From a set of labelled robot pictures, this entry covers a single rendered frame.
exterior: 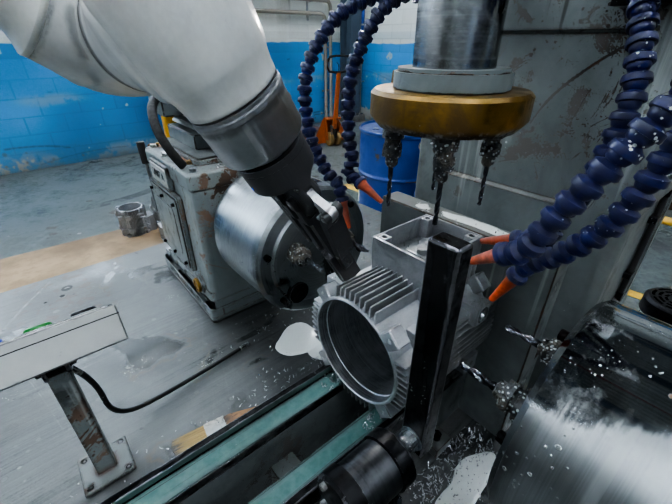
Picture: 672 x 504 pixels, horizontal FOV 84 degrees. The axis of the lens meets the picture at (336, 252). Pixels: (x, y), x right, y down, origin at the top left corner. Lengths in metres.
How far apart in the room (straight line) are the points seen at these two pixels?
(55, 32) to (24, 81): 5.38
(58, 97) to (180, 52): 5.54
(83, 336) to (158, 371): 0.32
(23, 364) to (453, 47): 0.58
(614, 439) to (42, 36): 0.55
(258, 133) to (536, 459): 0.35
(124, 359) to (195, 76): 0.71
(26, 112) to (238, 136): 5.52
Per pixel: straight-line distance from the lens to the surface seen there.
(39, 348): 0.57
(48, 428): 0.87
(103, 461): 0.74
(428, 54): 0.44
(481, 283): 0.57
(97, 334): 0.57
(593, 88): 0.62
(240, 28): 0.32
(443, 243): 0.29
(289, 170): 0.37
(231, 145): 0.34
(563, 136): 0.63
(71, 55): 0.43
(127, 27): 0.32
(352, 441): 0.56
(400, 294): 0.48
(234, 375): 0.81
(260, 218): 0.63
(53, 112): 5.85
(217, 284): 0.88
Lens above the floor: 1.38
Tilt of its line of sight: 30 degrees down
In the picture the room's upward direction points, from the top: straight up
